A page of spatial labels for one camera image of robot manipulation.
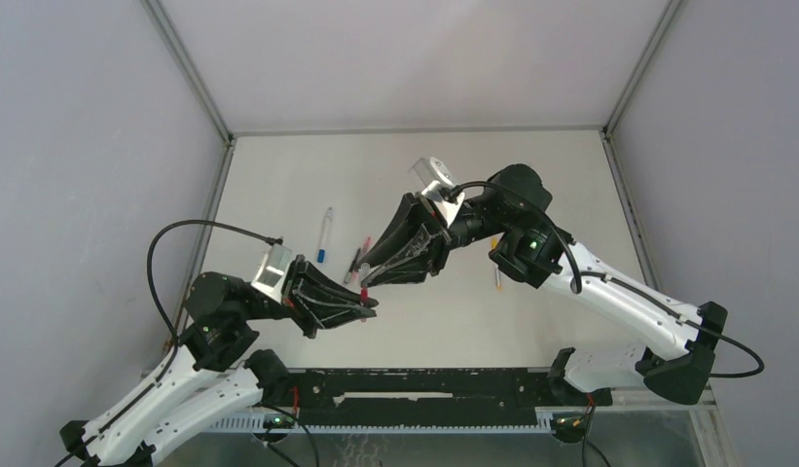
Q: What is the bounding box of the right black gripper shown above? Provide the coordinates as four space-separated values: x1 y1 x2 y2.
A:
353 192 511 290

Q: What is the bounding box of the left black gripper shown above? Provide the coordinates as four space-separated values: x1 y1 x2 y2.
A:
238 252 381 336

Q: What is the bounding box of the red gel pen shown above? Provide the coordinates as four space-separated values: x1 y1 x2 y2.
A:
360 287 369 323

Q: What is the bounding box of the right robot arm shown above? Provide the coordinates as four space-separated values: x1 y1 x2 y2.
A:
360 160 728 405

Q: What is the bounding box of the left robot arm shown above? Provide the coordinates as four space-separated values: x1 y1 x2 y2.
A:
59 252 378 466

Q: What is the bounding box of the black gel pen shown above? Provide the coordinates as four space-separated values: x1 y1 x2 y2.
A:
343 247 362 285

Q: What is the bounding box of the pink gel pen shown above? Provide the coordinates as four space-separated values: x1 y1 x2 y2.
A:
351 236 372 281

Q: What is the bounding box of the blue capped white marker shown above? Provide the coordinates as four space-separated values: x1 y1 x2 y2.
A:
316 207 334 264

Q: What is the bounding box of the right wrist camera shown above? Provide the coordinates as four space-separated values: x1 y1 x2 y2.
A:
409 157 465 228

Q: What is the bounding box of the white cable tray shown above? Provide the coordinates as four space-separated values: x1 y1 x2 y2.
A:
204 412 556 435

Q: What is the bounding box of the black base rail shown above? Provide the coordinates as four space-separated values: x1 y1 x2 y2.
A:
264 368 612 429

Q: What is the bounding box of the aluminium frame back rail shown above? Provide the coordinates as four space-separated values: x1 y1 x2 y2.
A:
232 124 604 139

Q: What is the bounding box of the left camera cable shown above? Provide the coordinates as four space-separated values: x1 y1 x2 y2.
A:
54 219 284 467

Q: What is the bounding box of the aluminium frame left post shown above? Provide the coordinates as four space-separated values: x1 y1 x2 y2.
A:
140 0 236 259

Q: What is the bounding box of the aluminium frame post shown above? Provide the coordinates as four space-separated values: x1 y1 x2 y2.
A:
599 0 688 289
140 0 236 259

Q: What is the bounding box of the aluminium frame right post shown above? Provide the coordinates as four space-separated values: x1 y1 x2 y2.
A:
599 0 688 289

